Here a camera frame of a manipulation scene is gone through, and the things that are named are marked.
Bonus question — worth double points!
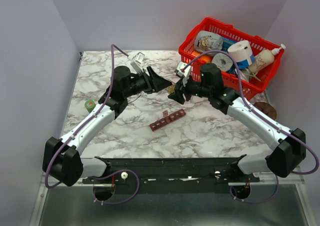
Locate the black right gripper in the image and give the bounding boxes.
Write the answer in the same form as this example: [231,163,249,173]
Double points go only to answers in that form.
[167,73,212,105]

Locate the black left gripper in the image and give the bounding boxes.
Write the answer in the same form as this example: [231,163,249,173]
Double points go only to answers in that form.
[123,66,173,99]

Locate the clear bottle yellow pills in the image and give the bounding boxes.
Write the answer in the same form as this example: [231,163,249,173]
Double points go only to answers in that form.
[166,85,175,94]

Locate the red weekly pill organizer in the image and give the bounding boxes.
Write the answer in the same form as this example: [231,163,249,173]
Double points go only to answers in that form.
[149,108,186,132]

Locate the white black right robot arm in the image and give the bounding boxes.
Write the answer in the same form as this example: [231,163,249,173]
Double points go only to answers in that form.
[168,62,306,182]

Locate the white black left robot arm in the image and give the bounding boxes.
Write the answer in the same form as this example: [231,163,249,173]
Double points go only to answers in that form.
[42,66,172,189]

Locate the orange snack box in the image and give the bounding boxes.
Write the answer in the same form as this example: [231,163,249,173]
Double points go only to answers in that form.
[191,50,201,58]

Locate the orange ball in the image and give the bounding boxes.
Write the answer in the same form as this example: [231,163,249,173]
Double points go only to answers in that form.
[199,55,213,63]

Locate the grey wrapped small paper roll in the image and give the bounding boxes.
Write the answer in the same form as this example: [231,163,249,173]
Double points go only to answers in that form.
[211,53,233,72]

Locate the grey wrapped printed paper roll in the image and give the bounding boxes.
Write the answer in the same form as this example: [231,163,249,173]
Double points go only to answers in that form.
[194,30,223,53]

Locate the white paper plate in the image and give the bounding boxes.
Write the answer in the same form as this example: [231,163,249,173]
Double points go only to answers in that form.
[235,69,251,82]

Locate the blue box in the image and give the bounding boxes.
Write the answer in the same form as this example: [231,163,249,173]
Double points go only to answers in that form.
[222,37,237,48]

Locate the red plastic basket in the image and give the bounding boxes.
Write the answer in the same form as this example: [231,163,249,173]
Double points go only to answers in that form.
[178,17,286,100]

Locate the white toilet roll blue tape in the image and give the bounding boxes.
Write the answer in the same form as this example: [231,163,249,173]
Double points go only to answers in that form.
[227,40,256,70]

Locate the brown round object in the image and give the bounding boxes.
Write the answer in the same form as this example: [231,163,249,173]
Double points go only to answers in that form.
[253,101,277,121]

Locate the cream lotion pump bottle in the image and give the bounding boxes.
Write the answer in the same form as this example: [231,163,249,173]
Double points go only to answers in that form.
[248,44,286,74]

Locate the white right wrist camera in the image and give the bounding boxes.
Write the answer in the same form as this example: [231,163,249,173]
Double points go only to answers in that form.
[174,61,192,87]

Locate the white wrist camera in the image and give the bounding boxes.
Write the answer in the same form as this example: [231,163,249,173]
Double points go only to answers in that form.
[174,61,192,87]
[128,52,145,74]

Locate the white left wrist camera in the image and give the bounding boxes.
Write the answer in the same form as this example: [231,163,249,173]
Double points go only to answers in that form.
[128,52,145,74]

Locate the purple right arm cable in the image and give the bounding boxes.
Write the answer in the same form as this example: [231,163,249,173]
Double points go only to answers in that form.
[183,49,320,204]

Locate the black metal base frame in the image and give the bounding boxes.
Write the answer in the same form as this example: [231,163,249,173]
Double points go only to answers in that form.
[82,157,260,194]

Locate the aluminium rail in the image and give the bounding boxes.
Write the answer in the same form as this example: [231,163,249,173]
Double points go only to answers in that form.
[223,172,305,187]

